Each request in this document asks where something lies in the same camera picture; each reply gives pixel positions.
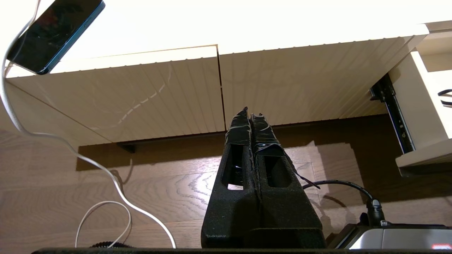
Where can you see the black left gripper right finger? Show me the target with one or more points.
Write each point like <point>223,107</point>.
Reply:
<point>286,211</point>

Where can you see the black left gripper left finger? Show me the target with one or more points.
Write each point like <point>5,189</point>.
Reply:
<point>229,211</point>

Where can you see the cream ribbed drawer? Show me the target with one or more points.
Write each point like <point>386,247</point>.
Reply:
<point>420,106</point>

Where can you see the white ribbed cabinet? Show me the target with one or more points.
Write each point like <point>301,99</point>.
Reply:
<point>159,95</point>

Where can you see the black smartphone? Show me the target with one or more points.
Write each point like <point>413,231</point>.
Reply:
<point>53,33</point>

